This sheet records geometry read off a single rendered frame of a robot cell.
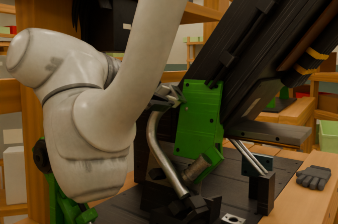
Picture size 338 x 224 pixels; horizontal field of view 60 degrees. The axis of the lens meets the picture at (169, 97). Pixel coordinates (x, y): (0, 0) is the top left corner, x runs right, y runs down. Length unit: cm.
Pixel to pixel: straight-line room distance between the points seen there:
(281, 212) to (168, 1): 72
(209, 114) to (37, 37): 45
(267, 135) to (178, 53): 1041
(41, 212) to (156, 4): 70
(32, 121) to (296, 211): 77
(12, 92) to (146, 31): 59
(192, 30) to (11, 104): 1024
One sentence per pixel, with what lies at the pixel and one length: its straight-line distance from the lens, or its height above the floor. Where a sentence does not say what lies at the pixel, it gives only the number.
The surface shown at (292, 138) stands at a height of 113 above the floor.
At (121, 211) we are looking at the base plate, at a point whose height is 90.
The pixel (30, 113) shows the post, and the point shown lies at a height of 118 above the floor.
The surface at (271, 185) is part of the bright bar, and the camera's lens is 89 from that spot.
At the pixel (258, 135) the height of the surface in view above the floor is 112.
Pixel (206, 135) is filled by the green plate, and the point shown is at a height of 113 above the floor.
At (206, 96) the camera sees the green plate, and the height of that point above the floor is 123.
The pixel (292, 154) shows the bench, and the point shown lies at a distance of 155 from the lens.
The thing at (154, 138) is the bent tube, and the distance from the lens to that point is 81.
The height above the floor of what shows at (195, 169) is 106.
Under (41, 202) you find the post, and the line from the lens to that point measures 90.
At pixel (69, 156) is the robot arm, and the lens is 42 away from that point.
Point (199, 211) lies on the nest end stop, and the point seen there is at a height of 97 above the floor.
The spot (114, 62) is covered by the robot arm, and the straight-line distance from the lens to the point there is 58.
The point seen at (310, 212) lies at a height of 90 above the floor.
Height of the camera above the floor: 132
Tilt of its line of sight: 7 degrees down
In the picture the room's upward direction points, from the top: straight up
